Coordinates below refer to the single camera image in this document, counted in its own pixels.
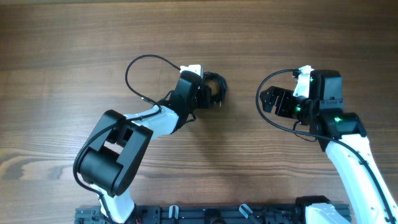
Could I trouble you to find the black usb cable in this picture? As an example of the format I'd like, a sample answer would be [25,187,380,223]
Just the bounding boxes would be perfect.
[202,72,228,108]

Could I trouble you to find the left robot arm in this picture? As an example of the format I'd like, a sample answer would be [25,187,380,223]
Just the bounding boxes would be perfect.
[73,70,214,223]

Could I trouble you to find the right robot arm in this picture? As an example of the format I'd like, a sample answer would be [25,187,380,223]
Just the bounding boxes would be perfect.
[255,65,397,223]

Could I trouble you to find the black aluminium base frame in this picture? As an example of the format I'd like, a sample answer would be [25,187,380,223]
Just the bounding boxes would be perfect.
[73,203,352,224]

